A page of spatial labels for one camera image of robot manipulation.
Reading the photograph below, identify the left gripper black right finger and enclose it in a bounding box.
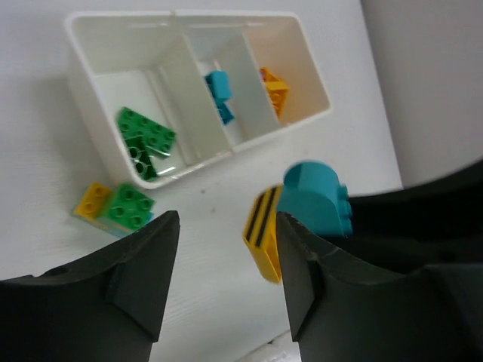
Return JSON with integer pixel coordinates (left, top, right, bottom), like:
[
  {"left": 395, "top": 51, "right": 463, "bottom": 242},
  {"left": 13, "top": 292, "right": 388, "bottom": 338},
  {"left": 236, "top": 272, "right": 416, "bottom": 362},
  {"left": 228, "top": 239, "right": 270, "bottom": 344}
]
[{"left": 277, "top": 213, "right": 482, "bottom": 361}]

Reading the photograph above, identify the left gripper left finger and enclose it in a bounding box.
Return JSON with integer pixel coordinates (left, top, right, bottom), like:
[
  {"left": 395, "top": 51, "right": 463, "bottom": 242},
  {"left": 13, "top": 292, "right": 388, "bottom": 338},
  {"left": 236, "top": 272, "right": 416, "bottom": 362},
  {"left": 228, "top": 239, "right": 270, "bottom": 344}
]
[{"left": 1, "top": 210, "right": 180, "bottom": 361}]

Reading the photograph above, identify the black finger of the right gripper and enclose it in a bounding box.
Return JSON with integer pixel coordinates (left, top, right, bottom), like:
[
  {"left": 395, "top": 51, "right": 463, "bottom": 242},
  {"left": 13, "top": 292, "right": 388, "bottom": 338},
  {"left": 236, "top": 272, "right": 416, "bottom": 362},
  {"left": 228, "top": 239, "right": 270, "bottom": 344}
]
[{"left": 320, "top": 161, "right": 482, "bottom": 279}]

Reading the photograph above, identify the orange lego brick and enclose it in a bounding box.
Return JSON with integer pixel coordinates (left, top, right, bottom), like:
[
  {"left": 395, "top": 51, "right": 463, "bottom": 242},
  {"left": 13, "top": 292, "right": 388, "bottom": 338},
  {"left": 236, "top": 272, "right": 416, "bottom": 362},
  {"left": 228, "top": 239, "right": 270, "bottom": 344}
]
[{"left": 242, "top": 184, "right": 283, "bottom": 284}]

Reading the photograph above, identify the green lego brick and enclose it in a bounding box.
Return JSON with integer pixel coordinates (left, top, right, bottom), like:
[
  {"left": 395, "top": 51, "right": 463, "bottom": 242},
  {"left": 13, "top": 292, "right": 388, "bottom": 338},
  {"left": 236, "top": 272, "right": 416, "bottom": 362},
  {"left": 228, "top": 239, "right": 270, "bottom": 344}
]
[
  {"left": 116, "top": 107, "right": 177, "bottom": 158},
  {"left": 125, "top": 136, "right": 158, "bottom": 181}
]

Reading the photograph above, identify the yellow round lego piece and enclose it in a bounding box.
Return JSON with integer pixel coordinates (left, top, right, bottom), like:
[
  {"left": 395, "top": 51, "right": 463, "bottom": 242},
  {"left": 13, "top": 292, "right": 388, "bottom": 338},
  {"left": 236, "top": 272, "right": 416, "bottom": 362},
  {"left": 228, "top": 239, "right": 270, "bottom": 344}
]
[{"left": 260, "top": 67, "right": 290, "bottom": 118}]

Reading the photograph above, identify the blue long lego brick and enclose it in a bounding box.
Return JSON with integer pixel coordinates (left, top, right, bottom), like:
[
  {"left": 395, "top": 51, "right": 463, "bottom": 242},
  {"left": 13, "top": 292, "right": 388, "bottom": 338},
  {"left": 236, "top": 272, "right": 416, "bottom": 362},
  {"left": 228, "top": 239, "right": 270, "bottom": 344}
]
[{"left": 214, "top": 98, "right": 235, "bottom": 124}]

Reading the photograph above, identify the blue small lego brick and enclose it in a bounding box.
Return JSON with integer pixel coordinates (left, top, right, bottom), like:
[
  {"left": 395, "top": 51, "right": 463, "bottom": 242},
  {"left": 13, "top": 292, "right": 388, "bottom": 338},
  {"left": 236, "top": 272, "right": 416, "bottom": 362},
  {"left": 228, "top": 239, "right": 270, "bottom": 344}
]
[{"left": 205, "top": 70, "right": 232, "bottom": 102}]

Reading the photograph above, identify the green yellow blue lego stack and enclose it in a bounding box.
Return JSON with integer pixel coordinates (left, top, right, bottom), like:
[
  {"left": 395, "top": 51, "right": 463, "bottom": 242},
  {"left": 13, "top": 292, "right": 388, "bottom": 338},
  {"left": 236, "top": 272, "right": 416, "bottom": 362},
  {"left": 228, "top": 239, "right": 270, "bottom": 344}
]
[{"left": 72, "top": 183, "right": 155, "bottom": 238}]

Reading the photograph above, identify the white divided container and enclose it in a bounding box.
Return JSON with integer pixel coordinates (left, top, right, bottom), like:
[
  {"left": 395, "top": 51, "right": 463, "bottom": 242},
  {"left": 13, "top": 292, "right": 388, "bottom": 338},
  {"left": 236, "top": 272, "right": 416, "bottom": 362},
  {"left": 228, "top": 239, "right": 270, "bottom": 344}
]
[{"left": 65, "top": 10, "right": 331, "bottom": 189}]

